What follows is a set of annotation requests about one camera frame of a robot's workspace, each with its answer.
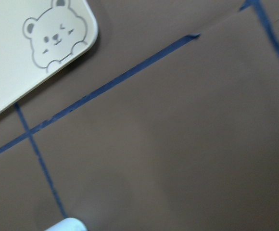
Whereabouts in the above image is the light blue plastic cup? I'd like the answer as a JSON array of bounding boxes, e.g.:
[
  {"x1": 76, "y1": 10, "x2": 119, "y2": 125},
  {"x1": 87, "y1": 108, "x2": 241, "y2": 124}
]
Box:
[{"x1": 45, "y1": 218, "x2": 88, "y2": 231}]

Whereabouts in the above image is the cream bear serving tray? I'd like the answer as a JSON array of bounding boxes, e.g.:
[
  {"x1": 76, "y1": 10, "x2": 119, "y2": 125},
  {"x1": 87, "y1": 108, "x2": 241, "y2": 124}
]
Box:
[{"x1": 0, "y1": 0, "x2": 99, "y2": 114}]

